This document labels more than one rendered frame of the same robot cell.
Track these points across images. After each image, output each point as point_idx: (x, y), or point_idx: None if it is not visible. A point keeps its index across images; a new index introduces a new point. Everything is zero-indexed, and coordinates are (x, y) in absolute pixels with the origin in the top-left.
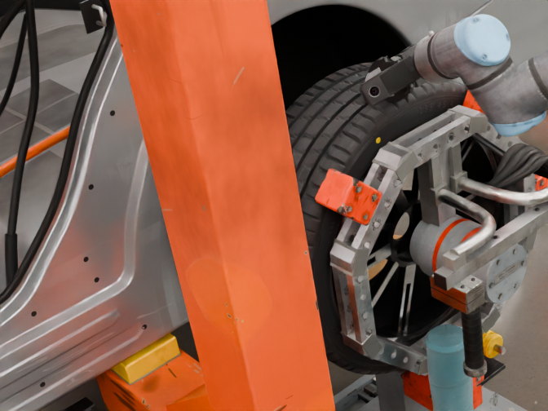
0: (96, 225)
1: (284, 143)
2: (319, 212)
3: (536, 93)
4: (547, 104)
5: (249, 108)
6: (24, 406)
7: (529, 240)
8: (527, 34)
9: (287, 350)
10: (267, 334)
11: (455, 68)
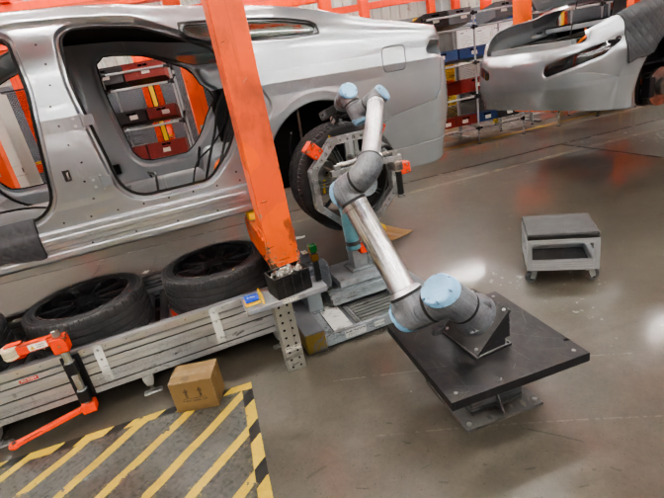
0: (240, 160)
1: (263, 107)
2: (304, 157)
3: (362, 107)
4: (366, 112)
5: (249, 91)
6: (210, 215)
7: (395, 188)
8: (423, 127)
9: (267, 181)
10: (258, 172)
11: (340, 101)
